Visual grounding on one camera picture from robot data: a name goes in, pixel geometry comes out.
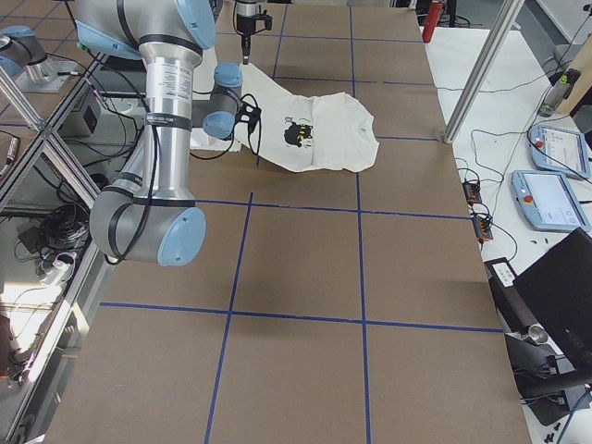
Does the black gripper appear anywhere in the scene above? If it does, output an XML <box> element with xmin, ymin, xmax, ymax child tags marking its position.
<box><xmin>240</xmin><ymin>33</ymin><xmax>252</xmax><ymax>64</ymax></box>

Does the cream long-sleeve cat shirt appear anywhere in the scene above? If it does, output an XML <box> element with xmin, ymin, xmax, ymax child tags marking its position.
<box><xmin>235</xmin><ymin>64</ymin><xmax>379</xmax><ymax>172</ymax></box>

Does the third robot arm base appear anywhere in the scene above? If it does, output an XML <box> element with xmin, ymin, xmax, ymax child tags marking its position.
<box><xmin>1</xmin><ymin>25</ymin><xmax>79</xmax><ymax>93</ymax></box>

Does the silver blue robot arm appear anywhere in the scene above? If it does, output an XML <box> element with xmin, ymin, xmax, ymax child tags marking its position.
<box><xmin>233</xmin><ymin>0</ymin><xmax>273</xmax><ymax>65</ymax></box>
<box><xmin>76</xmin><ymin>1</ymin><xmax>242</xmax><ymax>266</ymax></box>

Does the red cylinder tube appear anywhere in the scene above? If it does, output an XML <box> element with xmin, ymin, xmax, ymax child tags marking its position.
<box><xmin>422</xmin><ymin>0</ymin><xmax>443</xmax><ymax>43</ymax></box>

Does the orange electronic module far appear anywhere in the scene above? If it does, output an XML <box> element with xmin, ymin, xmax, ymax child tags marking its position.
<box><xmin>462</xmin><ymin>180</ymin><xmax>483</xmax><ymax>205</ymax></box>

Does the orange electronic module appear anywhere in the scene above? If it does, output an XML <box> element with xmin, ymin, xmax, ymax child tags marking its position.
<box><xmin>462</xmin><ymin>180</ymin><xmax>483</xmax><ymax>205</ymax></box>
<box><xmin>472</xmin><ymin>214</ymin><xmax>493</xmax><ymax>243</ymax></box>

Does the orange electronic module near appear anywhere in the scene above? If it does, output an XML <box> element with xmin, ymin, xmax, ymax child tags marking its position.
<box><xmin>472</xmin><ymin>214</ymin><xmax>493</xmax><ymax>243</ymax></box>

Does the far blue teach pendant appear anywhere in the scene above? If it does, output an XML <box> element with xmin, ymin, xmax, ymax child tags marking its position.
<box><xmin>527</xmin><ymin>124</ymin><xmax>591</xmax><ymax>179</ymax></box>

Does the blue teach pendant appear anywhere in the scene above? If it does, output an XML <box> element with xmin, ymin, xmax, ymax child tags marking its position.
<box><xmin>527</xmin><ymin>124</ymin><xmax>591</xmax><ymax>179</ymax></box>
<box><xmin>511</xmin><ymin>170</ymin><xmax>591</xmax><ymax>232</ymax></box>

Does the near blue teach pendant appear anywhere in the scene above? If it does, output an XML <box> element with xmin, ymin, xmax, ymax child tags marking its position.
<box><xmin>511</xmin><ymin>170</ymin><xmax>591</xmax><ymax>232</ymax></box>

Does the black laptop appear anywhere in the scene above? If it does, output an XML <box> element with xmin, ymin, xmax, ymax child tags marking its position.
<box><xmin>514</xmin><ymin>228</ymin><xmax>591</xmax><ymax>369</ymax></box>

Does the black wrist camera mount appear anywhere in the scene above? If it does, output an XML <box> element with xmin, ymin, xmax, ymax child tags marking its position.
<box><xmin>237</xmin><ymin>92</ymin><xmax>262</xmax><ymax>137</ymax></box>

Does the aluminium frame post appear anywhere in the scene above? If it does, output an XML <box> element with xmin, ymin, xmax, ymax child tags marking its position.
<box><xmin>442</xmin><ymin>0</ymin><xmax>524</xmax><ymax>144</ymax></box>

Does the aluminium frame rack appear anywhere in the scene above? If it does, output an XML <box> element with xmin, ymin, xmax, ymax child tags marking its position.
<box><xmin>1</xmin><ymin>57</ymin><xmax>137</xmax><ymax>443</ymax></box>

